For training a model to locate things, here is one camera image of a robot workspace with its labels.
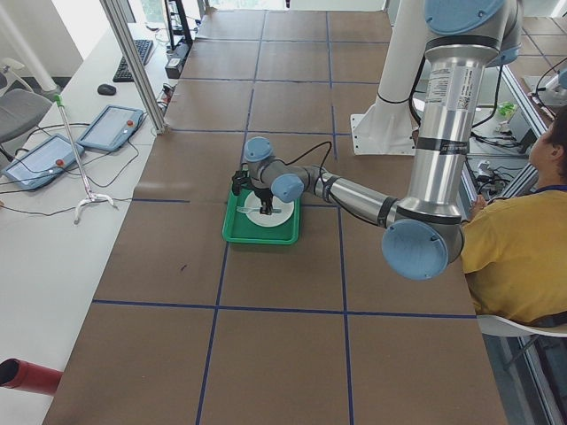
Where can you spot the far blue teach pendant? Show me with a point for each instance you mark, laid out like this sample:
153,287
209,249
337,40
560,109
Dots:
111,128

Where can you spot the silver reacher grabber tool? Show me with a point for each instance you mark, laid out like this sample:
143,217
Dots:
91,197

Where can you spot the blue teach pendant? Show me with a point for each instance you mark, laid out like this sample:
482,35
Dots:
42,164
111,128

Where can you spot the red cylinder tube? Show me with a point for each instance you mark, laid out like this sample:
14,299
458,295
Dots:
17,374

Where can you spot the brown paper table cover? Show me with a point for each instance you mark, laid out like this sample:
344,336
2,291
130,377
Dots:
185,328

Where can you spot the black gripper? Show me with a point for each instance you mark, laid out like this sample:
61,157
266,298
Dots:
263,194

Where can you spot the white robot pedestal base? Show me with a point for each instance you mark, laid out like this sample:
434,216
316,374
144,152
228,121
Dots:
386,127

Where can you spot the black computer mouse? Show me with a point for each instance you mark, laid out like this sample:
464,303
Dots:
106,90

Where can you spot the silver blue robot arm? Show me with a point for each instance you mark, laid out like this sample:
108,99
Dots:
425,106

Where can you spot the white chair seat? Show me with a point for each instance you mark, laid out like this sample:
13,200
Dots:
493,325

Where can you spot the near blue teach pendant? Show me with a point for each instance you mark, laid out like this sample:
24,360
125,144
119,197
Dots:
42,164

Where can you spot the aluminium frame post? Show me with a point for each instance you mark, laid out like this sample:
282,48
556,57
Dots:
119,26

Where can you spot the black power strip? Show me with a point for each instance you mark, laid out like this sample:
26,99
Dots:
176,59

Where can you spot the green plastic tray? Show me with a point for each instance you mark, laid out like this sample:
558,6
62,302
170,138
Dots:
238,229

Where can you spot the grey office chair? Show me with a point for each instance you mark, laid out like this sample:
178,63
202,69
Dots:
21,109

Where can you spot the white round plate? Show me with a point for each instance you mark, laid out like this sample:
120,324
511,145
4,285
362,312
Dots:
280,214

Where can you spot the person in yellow shirt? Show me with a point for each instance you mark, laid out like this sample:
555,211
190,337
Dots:
514,254

